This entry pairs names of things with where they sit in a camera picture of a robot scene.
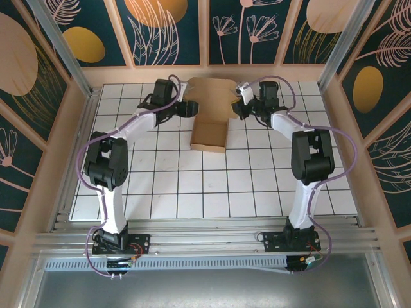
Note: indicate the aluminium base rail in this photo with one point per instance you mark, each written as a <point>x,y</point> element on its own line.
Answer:
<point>208,239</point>

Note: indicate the grey metal sheet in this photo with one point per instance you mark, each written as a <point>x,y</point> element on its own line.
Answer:
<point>208,288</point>

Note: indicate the left aluminium frame post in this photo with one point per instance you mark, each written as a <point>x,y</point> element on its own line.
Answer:
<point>61,48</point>

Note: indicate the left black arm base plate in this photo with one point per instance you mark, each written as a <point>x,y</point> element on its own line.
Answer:
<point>143,240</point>

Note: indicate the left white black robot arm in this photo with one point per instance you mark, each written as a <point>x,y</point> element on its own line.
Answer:
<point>112,208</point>

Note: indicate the aluminium side rail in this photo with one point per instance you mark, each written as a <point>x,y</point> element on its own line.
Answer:
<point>88,112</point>

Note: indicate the aluminium frame post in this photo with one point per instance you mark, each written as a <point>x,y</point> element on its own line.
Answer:
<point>61,48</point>
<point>345,41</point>

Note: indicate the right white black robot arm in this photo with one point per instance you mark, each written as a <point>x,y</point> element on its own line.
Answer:
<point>302,205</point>

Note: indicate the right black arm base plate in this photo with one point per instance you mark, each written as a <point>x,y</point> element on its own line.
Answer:
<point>273,242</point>

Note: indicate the right aluminium frame post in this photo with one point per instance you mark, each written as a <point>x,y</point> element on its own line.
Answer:
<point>345,41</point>

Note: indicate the brown cardboard paper box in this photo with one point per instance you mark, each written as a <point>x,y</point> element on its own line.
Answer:
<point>210,96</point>

